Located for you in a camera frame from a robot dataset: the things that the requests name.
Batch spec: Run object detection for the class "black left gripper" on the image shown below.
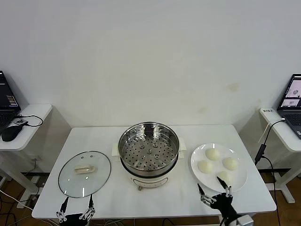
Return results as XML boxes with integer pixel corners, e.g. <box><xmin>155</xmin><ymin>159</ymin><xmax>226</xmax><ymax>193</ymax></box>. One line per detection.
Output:
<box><xmin>55</xmin><ymin>194</ymin><xmax>96</xmax><ymax>226</ymax></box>

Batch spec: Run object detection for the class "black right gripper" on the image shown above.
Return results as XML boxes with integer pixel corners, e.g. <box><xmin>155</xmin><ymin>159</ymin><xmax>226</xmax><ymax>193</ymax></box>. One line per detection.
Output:
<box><xmin>197</xmin><ymin>177</ymin><xmax>238</xmax><ymax>223</ymax></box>

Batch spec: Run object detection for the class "white steamed baozi bun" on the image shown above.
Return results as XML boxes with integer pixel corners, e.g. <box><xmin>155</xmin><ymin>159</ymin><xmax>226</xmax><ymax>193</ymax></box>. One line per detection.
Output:
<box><xmin>197</xmin><ymin>160</ymin><xmax>214</xmax><ymax>174</ymax></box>
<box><xmin>222</xmin><ymin>156</ymin><xmax>239</xmax><ymax>170</ymax></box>
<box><xmin>205</xmin><ymin>148</ymin><xmax>221</xmax><ymax>161</ymax></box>
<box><xmin>216</xmin><ymin>170</ymin><xmax>233</xmax><ymax>186</ymax></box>

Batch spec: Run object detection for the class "round glass pot lid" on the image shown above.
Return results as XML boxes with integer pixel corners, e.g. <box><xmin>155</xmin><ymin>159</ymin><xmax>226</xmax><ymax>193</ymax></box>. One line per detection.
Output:
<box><xmin>58</xmin><ymin>151</ymin><xmax>111</xmax><ymax>198</ymax></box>

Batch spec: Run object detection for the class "stainless steel steamer basket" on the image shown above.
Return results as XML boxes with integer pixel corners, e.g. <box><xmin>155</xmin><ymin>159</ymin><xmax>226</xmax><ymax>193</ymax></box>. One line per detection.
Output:
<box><xmin>118</xmin><ymin>121</ymin><xmax>180</xmax><ymax>177</ymax></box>

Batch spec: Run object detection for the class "white round plate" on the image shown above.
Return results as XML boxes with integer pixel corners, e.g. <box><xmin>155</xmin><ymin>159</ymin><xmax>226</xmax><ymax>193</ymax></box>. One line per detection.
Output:
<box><xmin>190</xmin><ymin>143</ymin><xmax>248</xmax><ymax>193</ymax></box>

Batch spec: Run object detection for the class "white electric cooker base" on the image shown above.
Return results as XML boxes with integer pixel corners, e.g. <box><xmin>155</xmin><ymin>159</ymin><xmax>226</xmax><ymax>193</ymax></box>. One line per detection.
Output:
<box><xmin>111</xmin><ymin>137</ymin><xmax>188</xmax><ymax>191</ymax></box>

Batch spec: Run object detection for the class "white side table with label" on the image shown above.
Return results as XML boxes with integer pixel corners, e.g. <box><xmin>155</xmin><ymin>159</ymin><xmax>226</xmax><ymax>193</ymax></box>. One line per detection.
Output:
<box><xmin>259</xmin><ymin>107</ymin><xmax>301</xmax><ymax>204</ymax></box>

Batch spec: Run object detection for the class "black computer mouse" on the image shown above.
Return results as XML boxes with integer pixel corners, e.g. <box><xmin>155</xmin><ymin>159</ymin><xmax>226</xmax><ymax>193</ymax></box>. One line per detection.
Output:
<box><xmin>1</xmin><ymin>124</ymin><xmax>24</xmax><ymax>142</ymax></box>

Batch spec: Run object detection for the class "white side table with mouse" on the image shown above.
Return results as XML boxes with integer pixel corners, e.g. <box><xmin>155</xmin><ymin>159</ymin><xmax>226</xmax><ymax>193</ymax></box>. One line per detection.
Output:
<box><xmin>0</xmin><ymin>104</ymin><xmax>53</xmax><ymax>209</ymax></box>

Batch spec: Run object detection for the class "black laptop with dark screen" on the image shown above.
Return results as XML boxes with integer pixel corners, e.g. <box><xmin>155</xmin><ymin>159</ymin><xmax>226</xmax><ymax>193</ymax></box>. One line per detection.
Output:
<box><xmin>0</xmin><ymin>70</ymin><xmax>22</xmax><ymax>135</ymax></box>

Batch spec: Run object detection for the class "white floor cable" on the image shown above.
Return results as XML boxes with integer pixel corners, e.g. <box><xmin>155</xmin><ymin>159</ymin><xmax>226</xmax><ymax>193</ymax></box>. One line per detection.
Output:
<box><xmin>0</xmin><ymin>189</ymin><xmax>35</xmax><ymax>211</ymax></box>

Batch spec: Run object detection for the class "white flat cable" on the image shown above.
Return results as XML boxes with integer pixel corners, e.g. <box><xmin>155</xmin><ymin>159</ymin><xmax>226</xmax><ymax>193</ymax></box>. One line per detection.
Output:
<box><xmin>258</xmin><ymin>118</ymin><xmax>287</xmax><ymax>144</ymax></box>

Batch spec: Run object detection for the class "thin black looped cable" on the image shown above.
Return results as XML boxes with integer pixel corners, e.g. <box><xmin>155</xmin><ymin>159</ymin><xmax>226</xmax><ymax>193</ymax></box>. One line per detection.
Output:
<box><xmin>14</xmin><ymin>114</ymin><xmax>44</xmax><ymax>128</ymax></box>

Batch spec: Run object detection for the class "grey laptop with camera views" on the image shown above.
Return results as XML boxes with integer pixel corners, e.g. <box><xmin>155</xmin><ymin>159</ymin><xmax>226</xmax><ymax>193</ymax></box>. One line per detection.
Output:
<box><xmin>277</xmin><ymin>73</ymin><xmax>301</xmax><ymax>139</ymax></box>

